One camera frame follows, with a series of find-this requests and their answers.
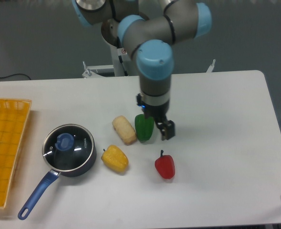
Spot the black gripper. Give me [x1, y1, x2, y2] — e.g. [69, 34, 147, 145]
[136, 93, 175, 140]

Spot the glass pot lid blue knob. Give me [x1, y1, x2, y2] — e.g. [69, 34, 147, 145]
[42, 124, 95, 172]

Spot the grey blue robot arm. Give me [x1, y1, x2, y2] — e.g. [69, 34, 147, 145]
[72, 0, 212, 140]

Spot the green bell pepper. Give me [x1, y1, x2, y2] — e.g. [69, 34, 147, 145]
[134, 114, 154, 142]

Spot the red bell pepper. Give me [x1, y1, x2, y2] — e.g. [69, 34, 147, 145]
[154, 150, 175, 179]

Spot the beige bread loaf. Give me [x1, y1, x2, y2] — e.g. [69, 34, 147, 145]
[112, 115, 137, 145]

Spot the yellow bell pepper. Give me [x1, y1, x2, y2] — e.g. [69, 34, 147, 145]
[101, 145, 129, 173]

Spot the yellow plastic basket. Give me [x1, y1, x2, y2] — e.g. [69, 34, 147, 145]
[0, 98, 32, 209]

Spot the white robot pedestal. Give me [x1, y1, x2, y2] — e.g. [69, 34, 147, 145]
[100, 11, 153, 77]

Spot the white metal base frame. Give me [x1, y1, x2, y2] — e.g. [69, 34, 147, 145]
[81, 59, 216, 78]

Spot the dark saucepan blue handle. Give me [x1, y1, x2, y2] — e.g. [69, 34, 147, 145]
[18, 124, 97, 220]

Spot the black floor cable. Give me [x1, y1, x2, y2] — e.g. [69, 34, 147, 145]
[0, 73, 32, 80]

